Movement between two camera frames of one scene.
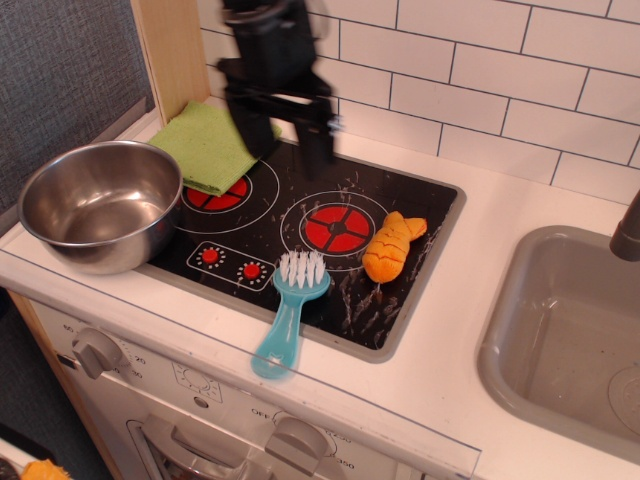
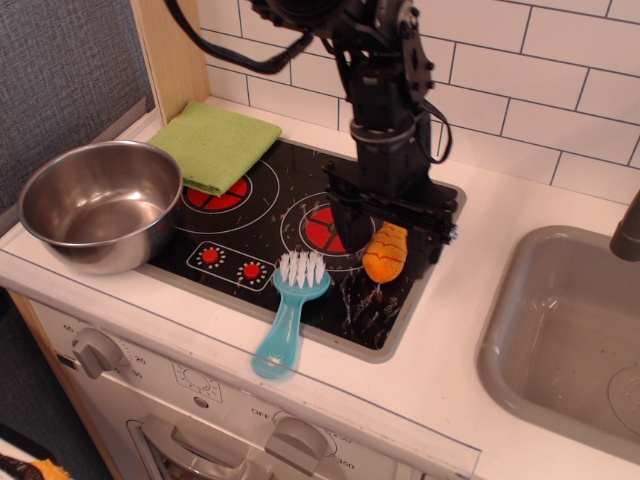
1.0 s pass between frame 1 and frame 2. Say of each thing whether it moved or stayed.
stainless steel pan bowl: stayed
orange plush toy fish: stayed
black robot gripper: moved
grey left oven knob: stayed
